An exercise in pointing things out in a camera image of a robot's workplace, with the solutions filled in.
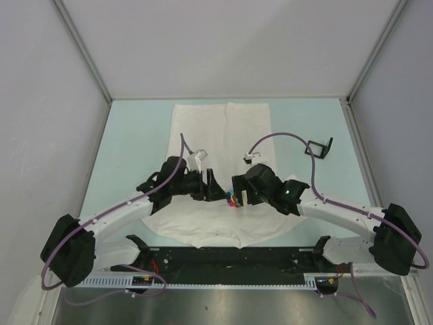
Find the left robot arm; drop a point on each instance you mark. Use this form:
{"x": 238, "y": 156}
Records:
{"x": 76, "y": 248}

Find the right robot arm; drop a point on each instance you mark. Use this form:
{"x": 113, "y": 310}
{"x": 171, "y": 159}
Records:
{"x": 386, "y": 236}

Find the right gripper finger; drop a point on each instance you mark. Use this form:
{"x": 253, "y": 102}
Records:
{"x": 239, "y": 190}
{"x": 251, "y": 197}

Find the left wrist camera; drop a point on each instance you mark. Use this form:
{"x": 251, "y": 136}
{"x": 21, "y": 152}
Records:
{"x": 195, "y": 159}

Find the black bracket stand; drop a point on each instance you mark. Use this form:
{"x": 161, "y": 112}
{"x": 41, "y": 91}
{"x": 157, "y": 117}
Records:
{"x": 320, "y": 150}

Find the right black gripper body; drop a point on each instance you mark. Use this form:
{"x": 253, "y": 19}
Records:
{"x": 264, "y": 198}

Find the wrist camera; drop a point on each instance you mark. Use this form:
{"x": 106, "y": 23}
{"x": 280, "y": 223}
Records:
{"x": 254, "y": 158}
{"x": 195, "y": 159}

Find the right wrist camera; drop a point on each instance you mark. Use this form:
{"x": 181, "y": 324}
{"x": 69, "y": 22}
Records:
{"x": 254, "y": 158}

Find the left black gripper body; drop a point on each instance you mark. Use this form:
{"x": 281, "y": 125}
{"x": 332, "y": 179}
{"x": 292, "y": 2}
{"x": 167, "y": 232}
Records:
{"x": 192, "y": 185}

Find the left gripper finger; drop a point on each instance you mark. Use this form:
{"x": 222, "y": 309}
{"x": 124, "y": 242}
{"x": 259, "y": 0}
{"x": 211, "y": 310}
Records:
{"x": 210, "y": 179}
{"x": 214, "y": 192}

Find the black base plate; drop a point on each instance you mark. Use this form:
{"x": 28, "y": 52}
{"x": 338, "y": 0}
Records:
{"x": 239, "y": 264}

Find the white slotted cable duct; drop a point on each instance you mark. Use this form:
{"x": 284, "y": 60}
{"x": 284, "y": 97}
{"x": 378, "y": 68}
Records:
{"x": 129, "y": 281}

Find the aluminium frame rail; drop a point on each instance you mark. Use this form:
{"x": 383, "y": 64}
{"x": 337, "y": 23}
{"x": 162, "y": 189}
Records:
{"x": 361, "y": 154}

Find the rainbow plush flower brooch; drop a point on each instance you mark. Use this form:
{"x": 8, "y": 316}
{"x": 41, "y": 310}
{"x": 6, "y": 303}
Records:
{"x": 232, "y": 200}

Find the white t-shirt garment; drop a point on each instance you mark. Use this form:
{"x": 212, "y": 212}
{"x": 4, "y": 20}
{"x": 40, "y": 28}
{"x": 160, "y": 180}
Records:
{"x": 226, "y": 132}

